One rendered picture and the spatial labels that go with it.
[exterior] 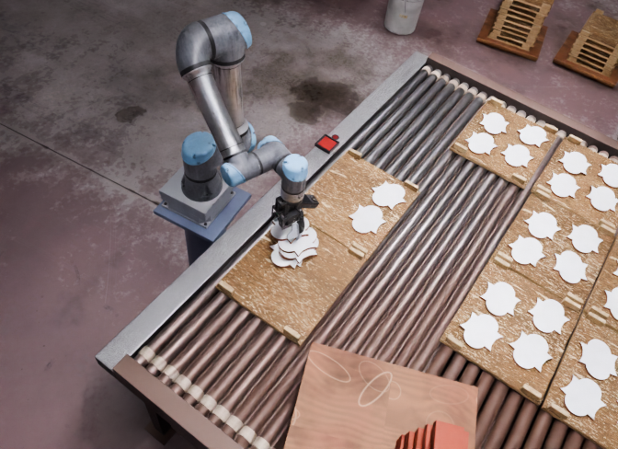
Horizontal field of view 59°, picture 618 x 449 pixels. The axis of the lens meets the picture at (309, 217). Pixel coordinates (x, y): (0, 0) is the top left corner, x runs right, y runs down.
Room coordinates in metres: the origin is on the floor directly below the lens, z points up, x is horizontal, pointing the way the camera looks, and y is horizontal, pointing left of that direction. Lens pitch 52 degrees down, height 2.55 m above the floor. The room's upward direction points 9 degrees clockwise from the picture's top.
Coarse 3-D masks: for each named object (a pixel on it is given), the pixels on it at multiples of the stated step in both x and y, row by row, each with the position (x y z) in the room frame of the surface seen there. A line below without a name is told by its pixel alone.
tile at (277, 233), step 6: (276, 222) 1.17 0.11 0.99; (306, 222) 1.18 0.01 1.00; (276, 228) 1.14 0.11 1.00; (288, 228) 1.14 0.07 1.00; (306, 228) 1.15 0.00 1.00; (276, 234) 1.11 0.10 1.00; (282, 234) 1.11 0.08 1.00; (306, 234) 1.13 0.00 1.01; (282, 240) 1.09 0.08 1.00; (288, 240) 1.09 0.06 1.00
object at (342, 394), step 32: (320, 352) 0.68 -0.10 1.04; (320, 384) 0.59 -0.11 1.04; (352, 384) 0.61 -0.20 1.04; (384, 384) 0.62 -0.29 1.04; (416, 384) 0.64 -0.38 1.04; (448, 384) 0.65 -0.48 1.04; (320, 416) 0.50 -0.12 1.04; (352, 416) 0.52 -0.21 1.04; (384, 416) 0.53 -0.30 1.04; (416, 416) 0.54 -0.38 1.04; (448, 416) 0.56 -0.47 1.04; (288, 448) 0.41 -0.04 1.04; (320, 448) 0.42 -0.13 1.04; (352, 448) 0.43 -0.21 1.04; (384, 448) 0.45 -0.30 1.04
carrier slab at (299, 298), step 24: (264, 240) 1.12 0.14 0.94; (240, 264) 1.00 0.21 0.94; (264, 264) 1.02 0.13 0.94; (312, 264) 1.05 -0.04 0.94; (336, 264) 1.07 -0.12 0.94; (360, 264) 1.09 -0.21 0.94; (216, 288) 0.91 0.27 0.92; (240, 288) 0.91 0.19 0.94; (264, 288) 0.93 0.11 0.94; (288, 288) 0.94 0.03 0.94; (312, 288) 0.96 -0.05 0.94; (336, 288) 0.97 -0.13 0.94; (264, 312) 0.84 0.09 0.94; (288, 312) 0.85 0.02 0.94; (312, 312) 0.87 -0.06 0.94; (288, 336) 0.77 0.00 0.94
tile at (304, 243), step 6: (312, 228) 1.17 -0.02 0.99; (312, 234) 1.14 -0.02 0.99; (294, 240) 1.10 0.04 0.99; (300, 240) 1.11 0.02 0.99; (306, 240) 1.11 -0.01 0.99; (312, 240) 1.11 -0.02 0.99; (282, 246) 1.07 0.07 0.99; (288, 246) 1.07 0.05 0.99; (294, 246) 1.08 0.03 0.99; (300, 246) 1.08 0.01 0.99; (306, 246) 1.09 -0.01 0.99; (312, 246) 1.09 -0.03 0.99; (288, 252) 1.05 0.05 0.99; (294, 252) 1.06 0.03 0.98; (300, 252) 1.05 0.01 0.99
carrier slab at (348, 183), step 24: (336, 168) 1.52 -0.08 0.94; (360, 168) 1.54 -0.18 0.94; (312, 192) 1.38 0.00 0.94; (336, 192) 1.40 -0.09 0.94; (360, 192) 1.42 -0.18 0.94; (408, 192) 1.46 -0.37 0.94; (312, 216) 1.26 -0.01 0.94; (336, 216) 1.28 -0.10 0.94; (384, 216) 1.32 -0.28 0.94; (336, 240) 1.17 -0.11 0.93; (360, 240) 1.19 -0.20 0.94
